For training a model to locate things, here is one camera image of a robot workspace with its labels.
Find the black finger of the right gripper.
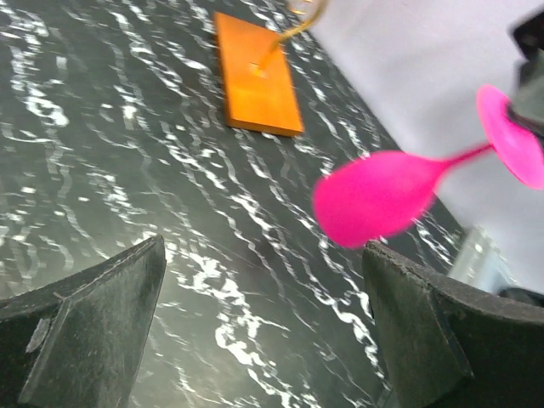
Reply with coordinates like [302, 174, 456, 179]
[507, 10, 543, 136]

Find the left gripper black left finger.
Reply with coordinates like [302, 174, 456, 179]
[1, 235, 167, 408]

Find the magenta wine glass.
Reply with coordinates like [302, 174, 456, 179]
[312, 85, 543, 248]

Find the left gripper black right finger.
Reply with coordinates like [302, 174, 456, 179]
[362, 242, 543, 407]

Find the gold wire glass rack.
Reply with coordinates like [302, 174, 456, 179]
[214, 1, 328, 137]

